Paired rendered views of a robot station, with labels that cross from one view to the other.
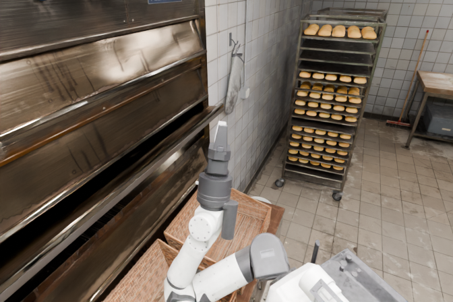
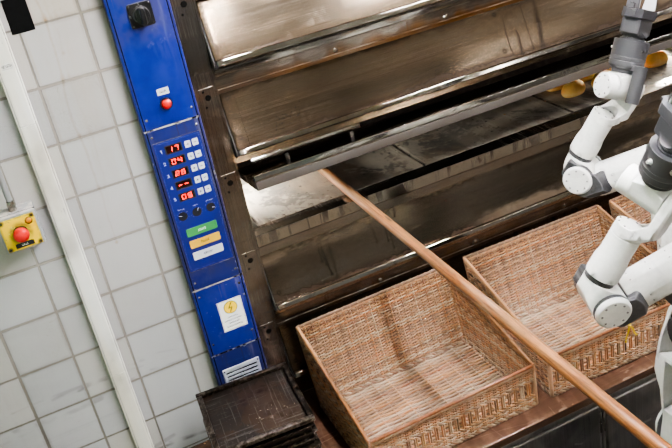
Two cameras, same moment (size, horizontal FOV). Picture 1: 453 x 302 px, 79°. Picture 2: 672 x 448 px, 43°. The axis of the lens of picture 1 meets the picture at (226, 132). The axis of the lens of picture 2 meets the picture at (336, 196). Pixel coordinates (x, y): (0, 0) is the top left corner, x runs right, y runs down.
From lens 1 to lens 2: 1.70 m
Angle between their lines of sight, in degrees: 41
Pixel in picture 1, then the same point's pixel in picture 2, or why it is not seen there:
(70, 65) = not seen: outside the picture
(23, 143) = (468, 6)
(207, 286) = (608, 165)
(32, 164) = (470, 31)
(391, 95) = not seen: outside the picture
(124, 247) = (545, 185)
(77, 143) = (512, 21)
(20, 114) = not seen: outside the picture
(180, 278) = (580, 145)
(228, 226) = (631, 89)
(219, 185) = (628, 44)
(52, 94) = not seen: outside the picture
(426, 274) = not seen: outside the picture
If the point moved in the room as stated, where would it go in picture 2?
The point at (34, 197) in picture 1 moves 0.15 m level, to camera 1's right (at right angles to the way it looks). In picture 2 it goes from (466, 63) to (509, 66)
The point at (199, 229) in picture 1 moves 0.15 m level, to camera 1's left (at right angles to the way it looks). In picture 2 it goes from (601, 85) to (548, 80)
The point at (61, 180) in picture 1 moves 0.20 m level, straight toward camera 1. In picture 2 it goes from (490, 55) to (497, 77)
